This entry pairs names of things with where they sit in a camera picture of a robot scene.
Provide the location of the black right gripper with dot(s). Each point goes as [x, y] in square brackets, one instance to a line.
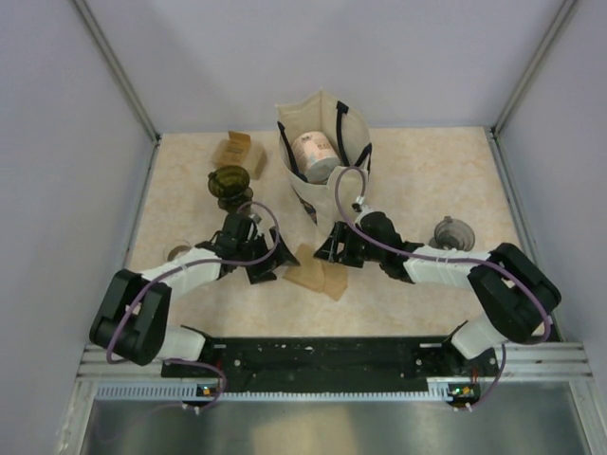
[341, 233]

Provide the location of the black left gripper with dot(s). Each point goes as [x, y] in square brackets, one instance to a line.
[281, 257]

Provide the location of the olive green coffee dripper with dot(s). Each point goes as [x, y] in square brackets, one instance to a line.
[230, 185]

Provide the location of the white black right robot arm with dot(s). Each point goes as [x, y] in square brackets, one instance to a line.
[516, 297]

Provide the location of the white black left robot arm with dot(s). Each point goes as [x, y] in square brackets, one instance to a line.
[132, 321]

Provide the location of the grey glass server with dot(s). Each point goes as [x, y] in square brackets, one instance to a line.
[246, 208]

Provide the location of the clear glass carafe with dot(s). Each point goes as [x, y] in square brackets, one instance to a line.
[175, 250]

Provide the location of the pink wrapped paper roll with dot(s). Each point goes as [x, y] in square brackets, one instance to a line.
[315, 156]

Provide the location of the cream floral canvas tote bag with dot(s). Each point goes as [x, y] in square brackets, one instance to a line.
[348, 132]

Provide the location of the brown cardboard box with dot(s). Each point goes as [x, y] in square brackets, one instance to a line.
[239, 149]

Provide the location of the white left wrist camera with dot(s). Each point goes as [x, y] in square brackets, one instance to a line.
[256, 219]

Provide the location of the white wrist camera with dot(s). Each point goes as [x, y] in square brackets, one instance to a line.
[256, 219]
[361, 209]

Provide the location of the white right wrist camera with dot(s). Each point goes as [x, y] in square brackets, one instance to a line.
[361, 209]

